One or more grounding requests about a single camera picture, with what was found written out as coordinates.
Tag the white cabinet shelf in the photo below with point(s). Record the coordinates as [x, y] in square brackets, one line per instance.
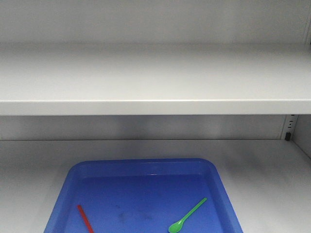
[82, 80]

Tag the white storage cabinet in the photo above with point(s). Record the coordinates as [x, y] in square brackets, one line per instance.
[264, 160]

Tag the blue plastic tray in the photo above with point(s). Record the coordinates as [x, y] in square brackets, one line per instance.
[143, 196]

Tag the red plastic spoon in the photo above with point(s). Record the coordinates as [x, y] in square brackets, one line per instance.
[85, 219]

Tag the green plastic spoon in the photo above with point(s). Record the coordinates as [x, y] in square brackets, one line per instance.
[177, 226]

